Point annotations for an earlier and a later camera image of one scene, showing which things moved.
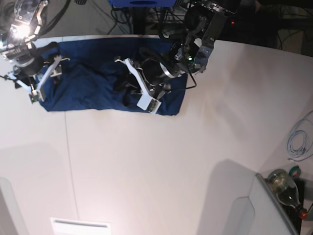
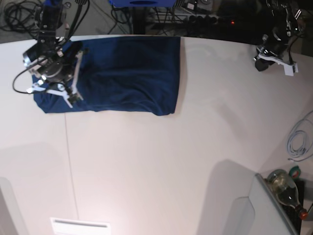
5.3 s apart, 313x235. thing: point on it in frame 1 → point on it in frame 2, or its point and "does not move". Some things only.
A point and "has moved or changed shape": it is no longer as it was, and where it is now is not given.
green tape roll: [295, 172] does not move
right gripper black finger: [129, 85] → [261, 65]
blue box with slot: [143, 3] does not move
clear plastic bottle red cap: [286, 190] does not move
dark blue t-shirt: [81, 73] has moved or changed shape
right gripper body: [154, 72] → [278, 48]
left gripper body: [29, 64] → [56, 70]
